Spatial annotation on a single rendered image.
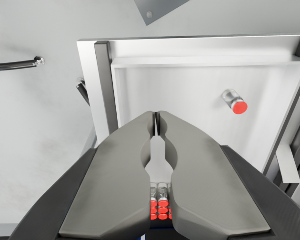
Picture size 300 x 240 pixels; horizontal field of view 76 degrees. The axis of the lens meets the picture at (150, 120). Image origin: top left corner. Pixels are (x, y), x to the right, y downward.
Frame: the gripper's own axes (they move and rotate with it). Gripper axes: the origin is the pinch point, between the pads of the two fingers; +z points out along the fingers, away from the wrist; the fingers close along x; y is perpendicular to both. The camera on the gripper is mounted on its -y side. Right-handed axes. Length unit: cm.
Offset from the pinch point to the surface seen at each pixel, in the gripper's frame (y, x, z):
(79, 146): 90, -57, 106
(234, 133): 15.0, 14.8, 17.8
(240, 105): 6.7, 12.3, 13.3
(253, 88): 6.3, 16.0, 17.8
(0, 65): 22, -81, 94
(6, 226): 49, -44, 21
